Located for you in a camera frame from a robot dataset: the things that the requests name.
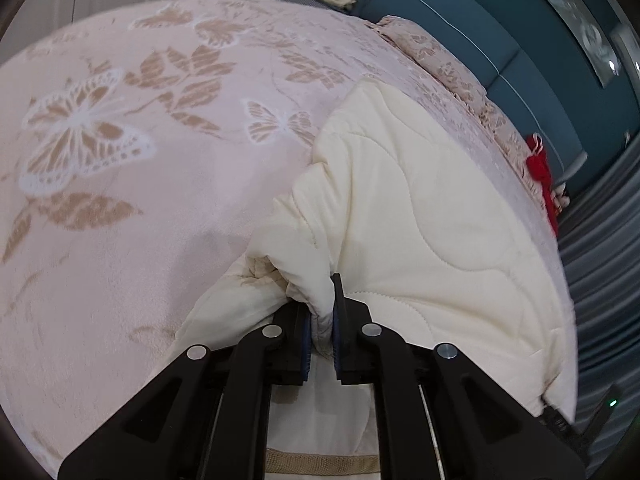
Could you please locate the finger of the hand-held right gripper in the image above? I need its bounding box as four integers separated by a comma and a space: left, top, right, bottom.
542, 404, 581, 448

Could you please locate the pink butterfly blanket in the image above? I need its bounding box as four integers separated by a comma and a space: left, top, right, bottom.
0, 0, 562, 480

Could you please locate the grey curtain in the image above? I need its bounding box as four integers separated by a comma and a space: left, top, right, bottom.
554, 130, 640, 480

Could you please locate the pink floral pillow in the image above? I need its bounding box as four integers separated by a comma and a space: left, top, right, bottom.
374, 15, 490, 108
472, 97, 551, 211

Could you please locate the blue padded headboard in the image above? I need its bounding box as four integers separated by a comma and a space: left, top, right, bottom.
350, 0, 618, 196

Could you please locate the cream quilted jacket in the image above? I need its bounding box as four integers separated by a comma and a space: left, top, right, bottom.
172, 79, 579, 480

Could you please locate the silver wall decoration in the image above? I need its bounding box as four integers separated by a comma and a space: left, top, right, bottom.
505, 0, 640, 92

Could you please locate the red garment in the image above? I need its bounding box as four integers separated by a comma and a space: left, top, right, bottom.
525, 132, 562, 235

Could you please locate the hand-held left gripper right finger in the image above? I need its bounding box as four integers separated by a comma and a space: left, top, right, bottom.
331, 273, 587, 480

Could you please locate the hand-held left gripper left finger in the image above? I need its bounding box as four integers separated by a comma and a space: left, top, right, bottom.
57, 304, 313, 480

